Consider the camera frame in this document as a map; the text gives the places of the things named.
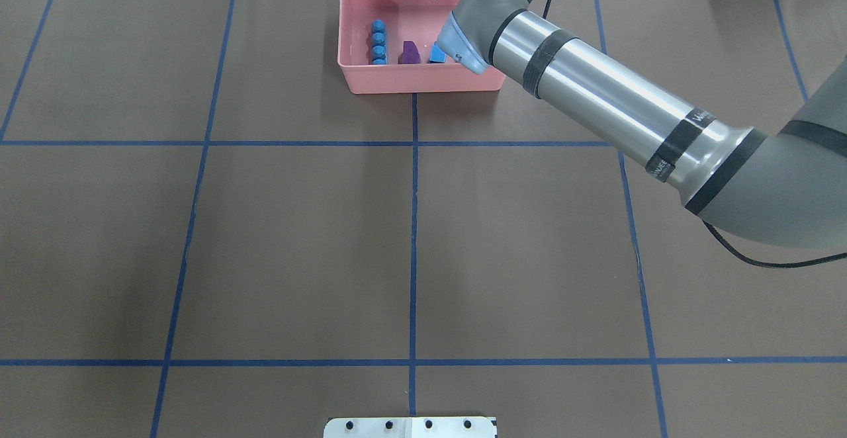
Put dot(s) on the purple curved toy block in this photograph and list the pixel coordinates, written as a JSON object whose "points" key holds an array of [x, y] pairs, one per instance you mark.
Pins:
{"points": [[410, 54]]}

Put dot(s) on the long blue toy block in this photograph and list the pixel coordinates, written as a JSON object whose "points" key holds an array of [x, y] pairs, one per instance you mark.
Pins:
{"points": [[378, 43]]}

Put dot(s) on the small blue toy block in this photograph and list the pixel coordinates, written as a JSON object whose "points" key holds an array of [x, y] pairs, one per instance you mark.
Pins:
{"points": [[436, 55]]}

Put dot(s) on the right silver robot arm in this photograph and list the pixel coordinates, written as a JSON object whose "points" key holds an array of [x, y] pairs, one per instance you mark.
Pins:
{"points": [[786, 190]]}

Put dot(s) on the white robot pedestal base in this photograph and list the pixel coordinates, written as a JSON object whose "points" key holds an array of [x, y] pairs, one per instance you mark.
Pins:
{"points": [[432, 426]]}

